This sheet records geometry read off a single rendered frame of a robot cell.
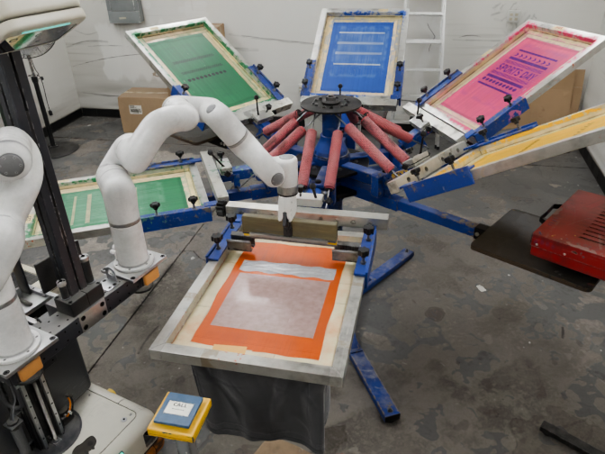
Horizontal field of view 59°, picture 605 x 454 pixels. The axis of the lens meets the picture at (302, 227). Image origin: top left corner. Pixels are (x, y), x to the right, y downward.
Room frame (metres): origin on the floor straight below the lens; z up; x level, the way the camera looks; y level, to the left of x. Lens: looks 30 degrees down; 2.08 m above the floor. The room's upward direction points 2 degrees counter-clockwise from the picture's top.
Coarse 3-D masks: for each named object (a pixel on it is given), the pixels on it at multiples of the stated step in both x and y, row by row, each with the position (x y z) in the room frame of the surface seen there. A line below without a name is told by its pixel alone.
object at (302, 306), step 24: (312, 264) 1.66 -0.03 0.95; (336, 264) 1.66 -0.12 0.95; (288, 288) 1.51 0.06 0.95; (312, 288) 1.51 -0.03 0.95; (336, 288) 1.50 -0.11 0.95; (288, 312) 1.38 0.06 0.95; (312, 312) 1.38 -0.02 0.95; (264, 336) 1.27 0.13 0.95; (288, 336) 1.27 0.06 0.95; (312, 336) 1.26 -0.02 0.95
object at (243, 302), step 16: (240, 256) 1.73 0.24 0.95; (256, 256) 1.73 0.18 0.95; (272, 256) 1.73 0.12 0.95; (288, 256) 1.72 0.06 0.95; (240, 272) 1.62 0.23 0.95; (256, 272) 1.62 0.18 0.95; (224, 288) 1.53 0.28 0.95; (240, 288) 1.52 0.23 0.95; (256, 288) 1.52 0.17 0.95; (272, 288) 1.52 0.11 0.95; (224, 304) 1.43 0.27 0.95; (240, 304) 1.43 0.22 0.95; (256, 304) 1.43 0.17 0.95; (208, 320) 1.36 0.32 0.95; (224, 320) 1.35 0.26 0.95; (240, 320) 1.35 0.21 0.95; (256, 320) 1.35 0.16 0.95; (208, 336) 1.28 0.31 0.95; (224, 336) 1.28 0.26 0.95; (240, 336) 1.27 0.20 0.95; (256, 336) 1.27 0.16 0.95
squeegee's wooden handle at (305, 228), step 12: (252, 216) 1.71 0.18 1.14; (264, 216) 1.71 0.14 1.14; (276, 216) 1.71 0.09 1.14; (252, 228) 1.71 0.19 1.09; (264, 228) 1.70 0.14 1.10; (276, 228) 1.69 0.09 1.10; (300, 228) 1.67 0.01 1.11; (312, 228) 1.66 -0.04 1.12; (324, 228) 1.65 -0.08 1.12; (336, 228) 1.64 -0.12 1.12; (336, 240) 1.64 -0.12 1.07
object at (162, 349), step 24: (360, 240) 1.79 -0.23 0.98; (216, 264) 1.63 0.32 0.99; (192, 288) 1.49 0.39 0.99; (360, 288) 1.45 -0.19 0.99; (168, 336) 1.24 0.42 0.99; (168, 360) 1.18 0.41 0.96; (192, 360) 1.16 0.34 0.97; (216, 360) 1.14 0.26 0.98; (240, 360) 1.13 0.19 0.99; (264, 360) 1.13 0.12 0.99; (288, 360) 1.12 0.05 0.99; (336, 360) 1.12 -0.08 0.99; (336, 384) 1.06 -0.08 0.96
